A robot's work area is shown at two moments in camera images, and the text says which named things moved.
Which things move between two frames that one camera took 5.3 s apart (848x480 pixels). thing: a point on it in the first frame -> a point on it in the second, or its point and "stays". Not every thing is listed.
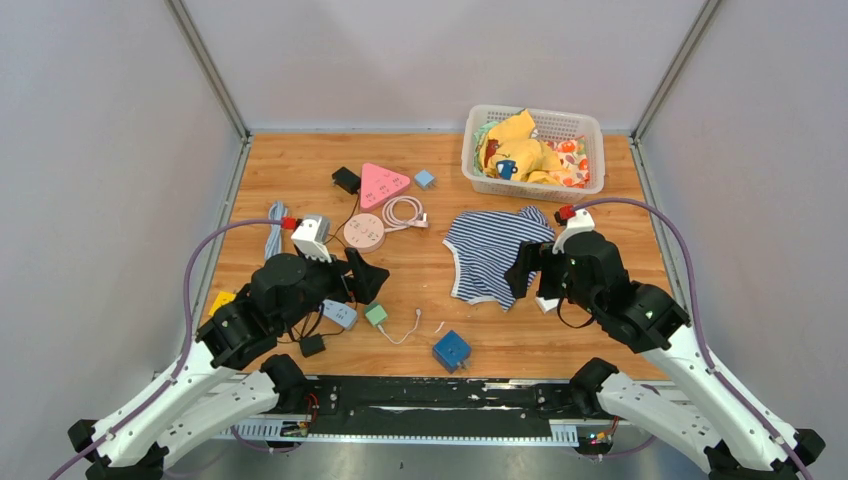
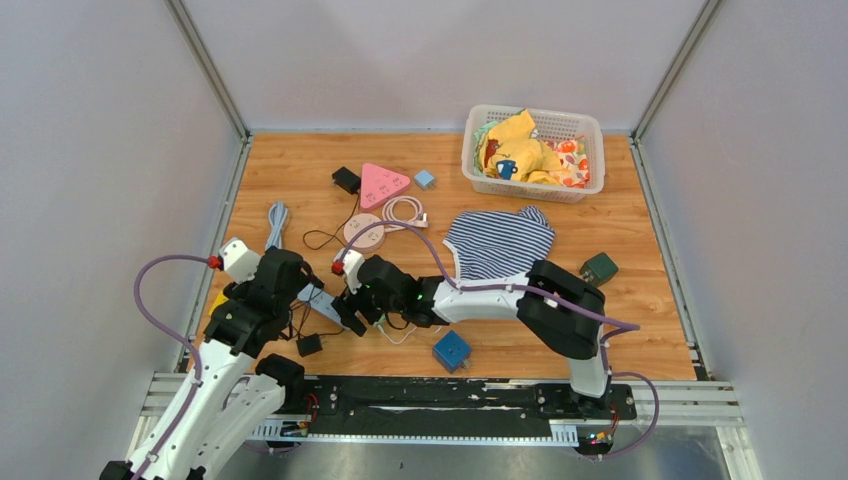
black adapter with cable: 311,345 stays
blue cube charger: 453,352 stays
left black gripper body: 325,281 -> 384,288
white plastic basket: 533,154 stays
